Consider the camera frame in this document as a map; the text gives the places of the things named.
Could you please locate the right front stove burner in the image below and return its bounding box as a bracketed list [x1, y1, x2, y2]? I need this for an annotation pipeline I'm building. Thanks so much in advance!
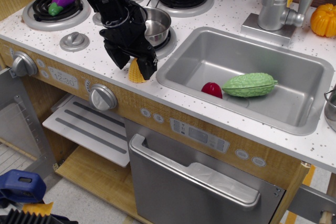
[150, 27, 177, 60]

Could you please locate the blue clamp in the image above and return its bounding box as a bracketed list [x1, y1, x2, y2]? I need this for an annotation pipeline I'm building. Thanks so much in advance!
[1, 169, 47, 203]

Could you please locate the silver oven knob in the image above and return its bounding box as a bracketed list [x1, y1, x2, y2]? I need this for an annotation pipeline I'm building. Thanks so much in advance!
[12, 51, 38, 77]
[89, 83, 118, 111]

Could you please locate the silver countertop knob front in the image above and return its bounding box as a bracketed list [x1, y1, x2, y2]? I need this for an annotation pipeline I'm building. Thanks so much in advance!
[59, 32, 90, 52]

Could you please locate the open oven door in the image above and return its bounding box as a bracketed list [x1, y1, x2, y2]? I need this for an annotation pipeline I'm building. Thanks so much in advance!
[1, 68, 56, 178]

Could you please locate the green toy bitter gourd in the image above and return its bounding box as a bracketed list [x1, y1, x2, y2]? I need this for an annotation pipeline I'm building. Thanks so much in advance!
[222, 73, 278, 98]

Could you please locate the silver oven knob left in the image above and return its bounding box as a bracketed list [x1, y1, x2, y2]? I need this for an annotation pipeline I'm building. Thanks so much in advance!
[12, 51, 38, 77]

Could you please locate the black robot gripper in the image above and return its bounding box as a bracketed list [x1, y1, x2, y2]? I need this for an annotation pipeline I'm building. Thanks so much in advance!
[99, 7, 158, 80]

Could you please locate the right back stove burner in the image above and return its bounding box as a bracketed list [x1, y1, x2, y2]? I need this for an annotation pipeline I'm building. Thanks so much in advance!
[149, 0, 214, 18]

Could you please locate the silver countertop knob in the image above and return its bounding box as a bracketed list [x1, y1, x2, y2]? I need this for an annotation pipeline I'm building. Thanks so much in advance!
[59, 32, 90, 52]
[92, 13, 103, 26]

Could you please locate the yellow toy corn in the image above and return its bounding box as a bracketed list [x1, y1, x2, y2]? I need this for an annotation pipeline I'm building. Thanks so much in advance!
[128, 58, 146, 83]

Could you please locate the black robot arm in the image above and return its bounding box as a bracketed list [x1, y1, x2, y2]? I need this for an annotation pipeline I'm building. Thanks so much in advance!
[87, 0, 157, 80]

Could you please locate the silver dishwasher door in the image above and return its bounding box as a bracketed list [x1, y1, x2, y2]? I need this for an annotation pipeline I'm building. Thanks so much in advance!
[125, 120, 285, 223]

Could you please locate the silver countertop knob middle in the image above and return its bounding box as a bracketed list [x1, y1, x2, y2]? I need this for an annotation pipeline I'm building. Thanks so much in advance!
[92, 13, 103, 26]

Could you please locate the white oven rack shelf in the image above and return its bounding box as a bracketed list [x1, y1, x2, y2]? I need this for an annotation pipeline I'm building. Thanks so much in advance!
[43, 95, 130, 167]

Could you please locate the silver toy faucet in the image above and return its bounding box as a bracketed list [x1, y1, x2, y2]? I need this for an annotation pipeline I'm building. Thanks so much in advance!
[240, 0, 313, 46]

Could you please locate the steel pot at edge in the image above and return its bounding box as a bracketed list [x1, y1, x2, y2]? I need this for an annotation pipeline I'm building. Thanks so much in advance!
[324, 89, 336, 131]

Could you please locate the small steel pan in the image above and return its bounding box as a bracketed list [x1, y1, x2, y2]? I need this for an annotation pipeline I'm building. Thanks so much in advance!
[143, 6, 171, 47]

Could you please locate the silver oven knob right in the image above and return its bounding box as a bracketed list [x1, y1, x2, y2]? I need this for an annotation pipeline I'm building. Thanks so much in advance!
[89, 83, 118, 111]

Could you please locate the orange toy pumpkin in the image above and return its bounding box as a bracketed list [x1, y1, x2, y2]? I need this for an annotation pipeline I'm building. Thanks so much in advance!
[310, 3, 335, 37]

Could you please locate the left front stove burner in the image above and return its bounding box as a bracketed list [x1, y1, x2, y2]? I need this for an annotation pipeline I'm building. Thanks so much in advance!
[23, 0, 90, 31]

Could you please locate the stove burner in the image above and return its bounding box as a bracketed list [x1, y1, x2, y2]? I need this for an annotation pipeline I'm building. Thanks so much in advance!
[150, 27, 177, 60]
[23, 0, 90, 31]
[149, 0, 214, 18]

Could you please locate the red toy pepper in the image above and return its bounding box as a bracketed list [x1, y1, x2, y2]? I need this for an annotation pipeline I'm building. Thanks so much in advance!
[201, 82, 223, 99]

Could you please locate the purple toy eggplant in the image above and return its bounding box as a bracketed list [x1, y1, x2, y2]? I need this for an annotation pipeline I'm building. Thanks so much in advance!
[48, 0, 75, 16]

